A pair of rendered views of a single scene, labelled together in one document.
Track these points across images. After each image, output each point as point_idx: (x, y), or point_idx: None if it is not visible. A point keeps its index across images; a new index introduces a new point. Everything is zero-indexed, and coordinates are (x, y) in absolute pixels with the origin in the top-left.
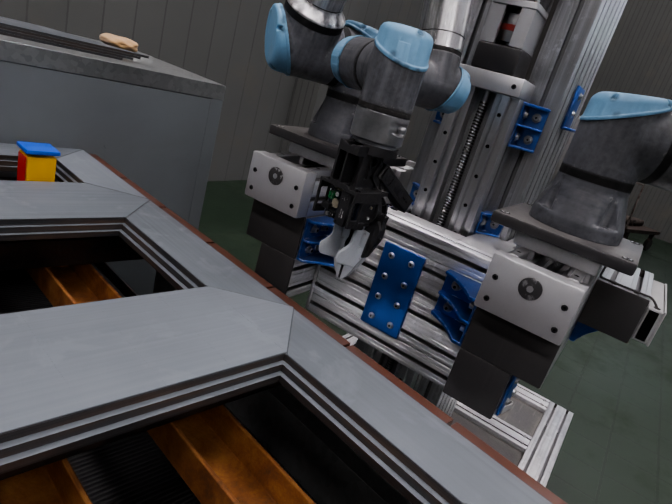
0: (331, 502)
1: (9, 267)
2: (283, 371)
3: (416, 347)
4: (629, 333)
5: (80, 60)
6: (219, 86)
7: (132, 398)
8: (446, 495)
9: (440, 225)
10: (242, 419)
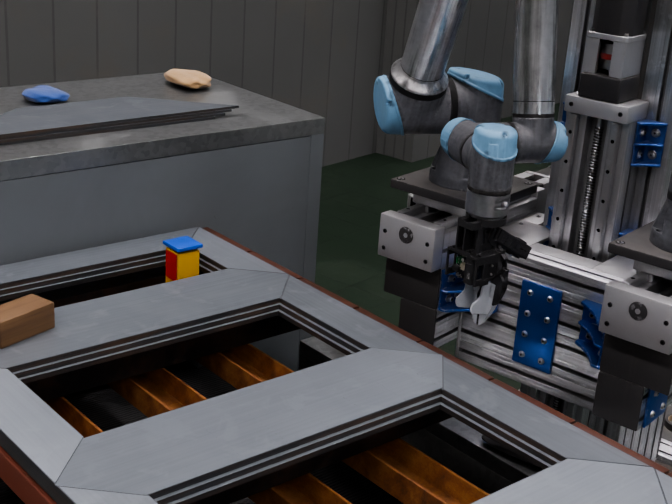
0: None
1: (194, 356)
2: (442, 401)
3: (569, 379)
4: None
5: (188, 140)
6: (318, 120)
7: (353, 421)
8: (556, 456)
9: (580, 251)
10: None
